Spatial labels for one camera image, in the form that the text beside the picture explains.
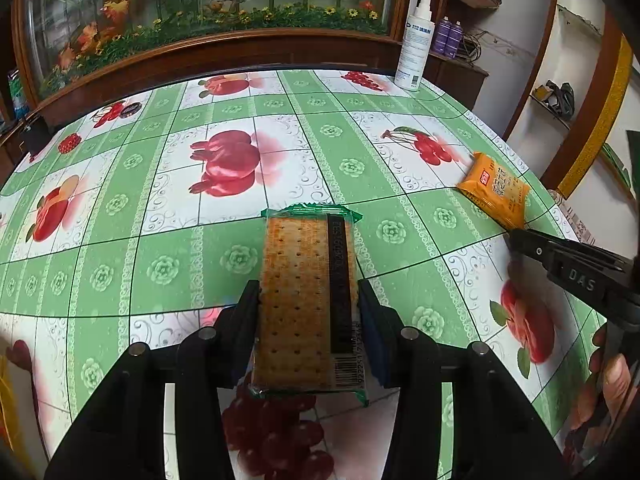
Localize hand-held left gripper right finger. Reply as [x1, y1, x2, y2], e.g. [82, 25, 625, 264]
[357, 279, 581, 480]

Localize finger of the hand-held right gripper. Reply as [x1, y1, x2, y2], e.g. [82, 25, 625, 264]
[507, 227, 567, 274]

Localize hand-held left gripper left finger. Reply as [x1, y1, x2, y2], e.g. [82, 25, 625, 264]
[44, 280, 263, 480]

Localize green-edged black-striped cracker packet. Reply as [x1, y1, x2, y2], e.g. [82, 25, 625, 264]
[247, 202, 371, 408]

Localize orange snack packet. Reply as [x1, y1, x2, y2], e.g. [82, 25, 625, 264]
[456, 151, 532, 228]

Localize yellow rimmed tray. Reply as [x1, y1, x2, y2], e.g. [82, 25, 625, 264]
[0, 355, 36, 466]

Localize person's right hand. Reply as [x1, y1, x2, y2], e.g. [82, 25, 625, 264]
[570, 325, 640, 433]

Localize purple spray can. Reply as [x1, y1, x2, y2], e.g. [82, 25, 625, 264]
[446, 21, 463, 59]
[432, 16, 451, 56]

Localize white spray bottle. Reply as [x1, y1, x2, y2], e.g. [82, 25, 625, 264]
[394, 0, 435, 92]

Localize black round jar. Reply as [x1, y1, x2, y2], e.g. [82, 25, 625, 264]
[20, 115, 48, 156]

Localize plastic water bottle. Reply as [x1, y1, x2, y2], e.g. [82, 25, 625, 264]
[7, 71, 28, 116]

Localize wooden cabinet with flower display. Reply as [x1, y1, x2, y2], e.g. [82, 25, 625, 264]
[0, 0, 491, 161]

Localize clutter on wall shelf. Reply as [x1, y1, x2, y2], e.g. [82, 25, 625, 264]
[532, 80, 576, 116]

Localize wire basket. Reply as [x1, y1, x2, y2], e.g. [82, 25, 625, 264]
[460, 30, 483, 63]

